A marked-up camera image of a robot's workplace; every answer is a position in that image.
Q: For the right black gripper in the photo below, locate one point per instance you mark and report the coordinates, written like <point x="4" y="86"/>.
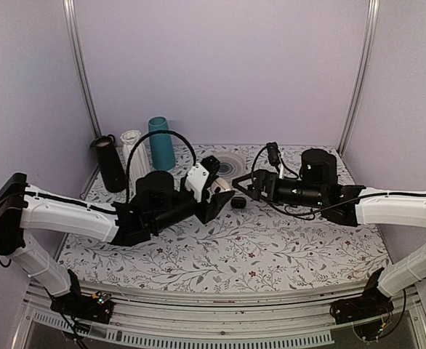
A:
<point x="263" y="178"/>

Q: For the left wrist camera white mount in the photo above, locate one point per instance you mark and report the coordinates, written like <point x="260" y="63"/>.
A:
<point x="201" y="176"/>

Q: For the translucent round plate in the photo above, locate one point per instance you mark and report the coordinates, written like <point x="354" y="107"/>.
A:
<point x="232" y="165"/>

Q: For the aluminium frame post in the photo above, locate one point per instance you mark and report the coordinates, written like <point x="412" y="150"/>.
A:
<point x="69" y="7"/>
<point x="363" y="66"/>

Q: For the floral patterned table mat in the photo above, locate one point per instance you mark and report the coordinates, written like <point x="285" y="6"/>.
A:
<point x="253" y="249"/>

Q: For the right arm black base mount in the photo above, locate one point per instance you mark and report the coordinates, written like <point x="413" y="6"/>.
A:
<point x="370" y="303"/>

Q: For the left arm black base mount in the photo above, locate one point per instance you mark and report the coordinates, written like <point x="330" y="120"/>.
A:
<point x="97" y="307"/>

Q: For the right aluminium frame post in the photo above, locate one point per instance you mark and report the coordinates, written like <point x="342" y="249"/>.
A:
<point x="363" y="66"/>

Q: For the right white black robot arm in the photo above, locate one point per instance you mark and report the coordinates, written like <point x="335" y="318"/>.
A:
<point x="360" y="205"/>

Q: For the black cylindrical cup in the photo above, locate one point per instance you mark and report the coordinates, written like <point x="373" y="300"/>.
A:
<point x="111" y="169"/>

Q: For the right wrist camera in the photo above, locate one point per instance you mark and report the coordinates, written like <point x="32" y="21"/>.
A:
<point x="274" y="157"/>

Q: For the white ribbed vase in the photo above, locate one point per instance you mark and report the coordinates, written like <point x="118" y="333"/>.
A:
<point x="139" y="165"/>

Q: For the white earbuds charging case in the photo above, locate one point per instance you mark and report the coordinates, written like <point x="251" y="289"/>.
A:
<point x="220" y="185"/>

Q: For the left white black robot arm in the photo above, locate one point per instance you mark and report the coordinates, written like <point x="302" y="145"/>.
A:
<point x="24" y="207"/>

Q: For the teal plastic cup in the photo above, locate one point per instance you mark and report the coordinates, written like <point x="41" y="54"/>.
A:
<point x="161" y="147"/>

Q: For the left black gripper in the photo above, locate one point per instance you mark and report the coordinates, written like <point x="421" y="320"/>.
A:
<point x="211" y="210"/>

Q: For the aluminium front rail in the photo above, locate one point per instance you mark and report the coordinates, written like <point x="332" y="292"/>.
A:
<point x="281" y="319"/>

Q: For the black wireless earbud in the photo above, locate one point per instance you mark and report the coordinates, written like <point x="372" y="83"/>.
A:
<point x="238" y="202"/>

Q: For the left aluminium frame post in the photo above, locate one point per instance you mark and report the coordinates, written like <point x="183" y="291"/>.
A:
<point x="69" y="7"/>

